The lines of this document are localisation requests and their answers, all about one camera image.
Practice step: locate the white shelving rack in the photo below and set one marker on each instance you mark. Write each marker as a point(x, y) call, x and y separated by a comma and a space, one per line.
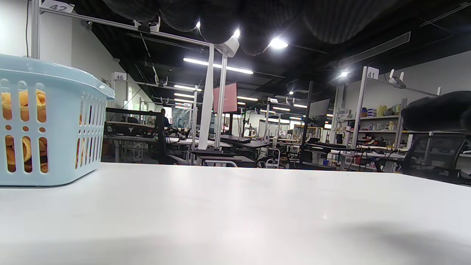
point(379, 117)

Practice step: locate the round ceiling spotlight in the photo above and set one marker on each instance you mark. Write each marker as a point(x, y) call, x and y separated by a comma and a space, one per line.
point(278, 43)

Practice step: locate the person's left hand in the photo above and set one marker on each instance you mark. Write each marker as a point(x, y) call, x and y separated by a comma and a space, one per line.
point(257, 18)

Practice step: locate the white utility cart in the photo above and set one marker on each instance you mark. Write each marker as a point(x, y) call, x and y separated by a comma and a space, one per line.
point(220, 162)

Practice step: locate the black keyboard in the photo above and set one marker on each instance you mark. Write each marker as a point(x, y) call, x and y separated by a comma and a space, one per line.
point(235, 138)

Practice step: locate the red hanging panel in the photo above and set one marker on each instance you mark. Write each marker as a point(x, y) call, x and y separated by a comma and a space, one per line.
point(226, 97)

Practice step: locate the black office chair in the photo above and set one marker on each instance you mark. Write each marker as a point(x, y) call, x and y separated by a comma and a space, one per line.
point(438, 154)

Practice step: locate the ceiling light tube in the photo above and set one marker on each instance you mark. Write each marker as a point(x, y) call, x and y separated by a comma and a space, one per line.
point(220, 66)

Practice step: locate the light blue plastic basket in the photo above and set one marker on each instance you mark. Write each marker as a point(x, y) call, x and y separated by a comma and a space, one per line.
point(55, 77)

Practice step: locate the black side table top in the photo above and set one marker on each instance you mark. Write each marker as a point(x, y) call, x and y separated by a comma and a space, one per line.
point(211, 151)

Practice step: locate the white round pillar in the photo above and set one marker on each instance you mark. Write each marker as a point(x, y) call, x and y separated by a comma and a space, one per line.
point(211, 99)

